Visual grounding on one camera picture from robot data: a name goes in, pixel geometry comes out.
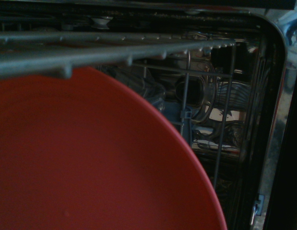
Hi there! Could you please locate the grey wire dishwasher rack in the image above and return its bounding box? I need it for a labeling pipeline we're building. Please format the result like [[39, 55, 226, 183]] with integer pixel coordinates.
[[0, 31, 238, 192]]

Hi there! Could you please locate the red plate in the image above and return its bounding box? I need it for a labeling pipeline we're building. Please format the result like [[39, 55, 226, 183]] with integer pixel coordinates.
[[0, 66, 228, 230]]

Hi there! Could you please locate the stainless dishwasher body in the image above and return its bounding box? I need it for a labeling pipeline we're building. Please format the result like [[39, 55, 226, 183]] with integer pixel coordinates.
[[0, 0, 297, 230]]

